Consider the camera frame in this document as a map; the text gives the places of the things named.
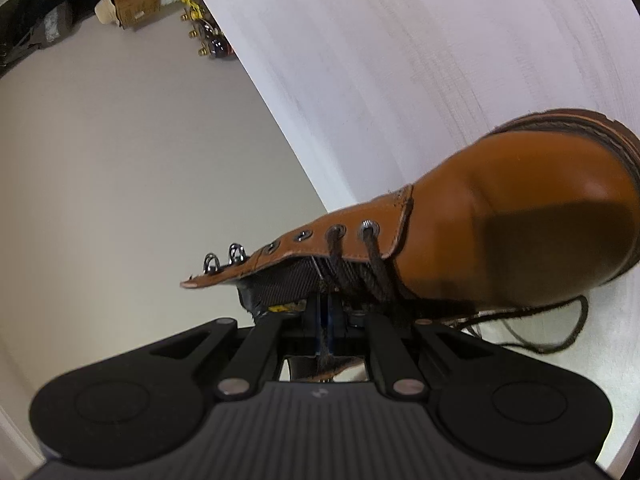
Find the dark brown shoelace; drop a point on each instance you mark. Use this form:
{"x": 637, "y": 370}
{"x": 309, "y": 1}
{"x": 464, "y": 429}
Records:
{"x": 377, "y": 270}

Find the grey hanging bag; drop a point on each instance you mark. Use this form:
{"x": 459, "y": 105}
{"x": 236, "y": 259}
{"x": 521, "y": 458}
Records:
{"x": 57, "y": 22}

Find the beige sun hat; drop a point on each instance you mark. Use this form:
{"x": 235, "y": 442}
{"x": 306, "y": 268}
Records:
{"x": 107, "y": 5}

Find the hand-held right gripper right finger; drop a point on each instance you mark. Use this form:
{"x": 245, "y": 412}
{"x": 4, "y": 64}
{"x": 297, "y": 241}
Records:
{"x": 336, "y": 332}

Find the brown leather boot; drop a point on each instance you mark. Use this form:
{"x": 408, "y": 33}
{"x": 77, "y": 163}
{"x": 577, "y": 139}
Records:
{"x": 500, "y": 210}

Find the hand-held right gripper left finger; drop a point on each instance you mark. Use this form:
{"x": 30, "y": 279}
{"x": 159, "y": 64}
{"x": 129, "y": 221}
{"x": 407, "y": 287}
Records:
{"x": 314, "y": 332}

